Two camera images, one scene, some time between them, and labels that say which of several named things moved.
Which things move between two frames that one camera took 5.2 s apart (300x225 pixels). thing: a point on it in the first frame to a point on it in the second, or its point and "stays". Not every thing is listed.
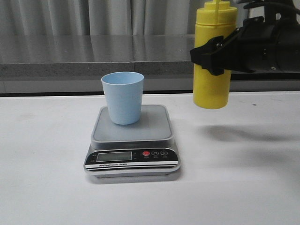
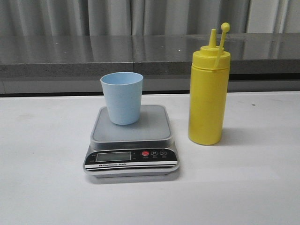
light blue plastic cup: x=123 y=91 stays
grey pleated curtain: x=106 y=17 stays
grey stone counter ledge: x=74 y=64 stays
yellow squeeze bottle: x=213 y=19 to x=209 y=91
